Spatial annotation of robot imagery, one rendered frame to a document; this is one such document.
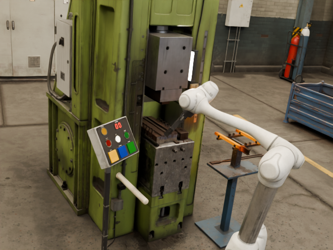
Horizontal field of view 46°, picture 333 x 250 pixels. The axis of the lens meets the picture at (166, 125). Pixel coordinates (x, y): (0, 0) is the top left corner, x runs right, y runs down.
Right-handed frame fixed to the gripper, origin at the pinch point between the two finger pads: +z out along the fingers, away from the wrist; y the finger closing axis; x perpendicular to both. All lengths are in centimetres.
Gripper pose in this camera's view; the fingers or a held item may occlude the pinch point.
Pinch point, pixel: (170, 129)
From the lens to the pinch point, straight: 242.8
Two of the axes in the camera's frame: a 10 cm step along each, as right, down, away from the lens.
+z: -5.9, 6.2, 5.2
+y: 3.6, -3.7, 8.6
